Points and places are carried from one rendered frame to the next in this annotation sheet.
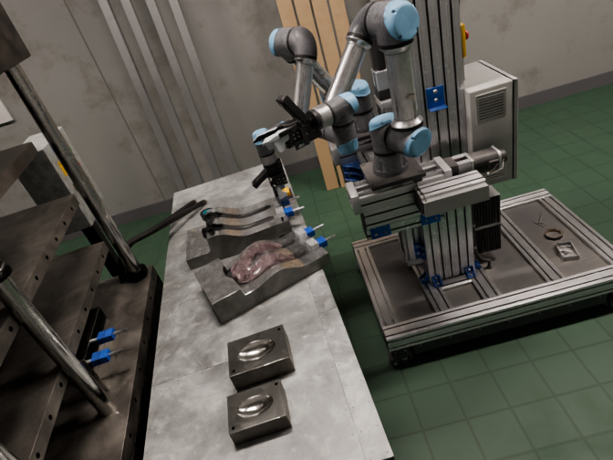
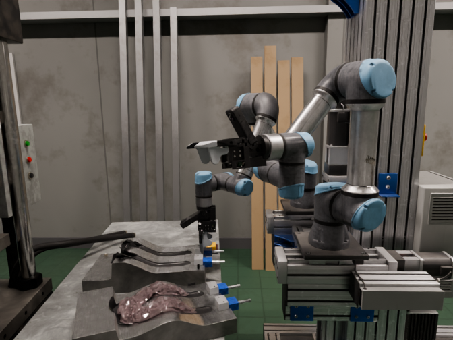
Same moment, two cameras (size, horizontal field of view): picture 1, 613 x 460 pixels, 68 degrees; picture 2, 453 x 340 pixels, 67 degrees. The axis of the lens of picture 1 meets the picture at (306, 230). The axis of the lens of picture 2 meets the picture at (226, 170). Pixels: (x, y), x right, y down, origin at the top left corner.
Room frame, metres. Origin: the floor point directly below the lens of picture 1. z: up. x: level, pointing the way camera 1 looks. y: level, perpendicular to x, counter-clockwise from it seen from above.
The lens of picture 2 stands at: (0.43, -0.02, 1.56)
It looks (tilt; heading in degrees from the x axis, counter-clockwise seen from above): 11 degrees down; 359
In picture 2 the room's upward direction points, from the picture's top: 1 degrees counter-clockwise
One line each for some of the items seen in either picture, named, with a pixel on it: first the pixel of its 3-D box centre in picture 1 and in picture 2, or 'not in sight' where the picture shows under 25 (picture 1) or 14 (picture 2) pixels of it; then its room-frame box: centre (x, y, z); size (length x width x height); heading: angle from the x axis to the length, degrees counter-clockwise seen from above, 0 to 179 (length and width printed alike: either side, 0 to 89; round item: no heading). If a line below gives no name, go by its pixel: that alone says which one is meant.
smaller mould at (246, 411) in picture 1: (258, 411); not in sight; (0.86, 0.30, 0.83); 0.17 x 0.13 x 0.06; 92
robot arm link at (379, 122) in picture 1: (386, 131); (331, 200); (1.64, -0.42, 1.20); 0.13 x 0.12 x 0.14; 23
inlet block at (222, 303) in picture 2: (322, 241); (234, 303); (1.55, -0.05, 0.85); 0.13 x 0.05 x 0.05; 109
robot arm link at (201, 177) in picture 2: (264, 141); (204, 184); (1.92, 0.07, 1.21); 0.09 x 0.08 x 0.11; 128
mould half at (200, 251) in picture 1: (235, 226); (149, 262); (1.86, 0.32, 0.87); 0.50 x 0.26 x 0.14; 92
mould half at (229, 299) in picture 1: (262, 266); (155, 312); (1.51, 0.22, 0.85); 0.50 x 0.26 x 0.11; 109
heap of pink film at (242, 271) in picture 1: (258, 257); (156, 299); (1.51, 0.22, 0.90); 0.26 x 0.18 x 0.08; 109
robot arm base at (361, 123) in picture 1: (362, 118); (305, 195); (2.14, -0.44, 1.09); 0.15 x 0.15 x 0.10
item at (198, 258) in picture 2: (290, 211); (209, 262); (1.81, 0.04, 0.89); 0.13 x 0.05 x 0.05; 92
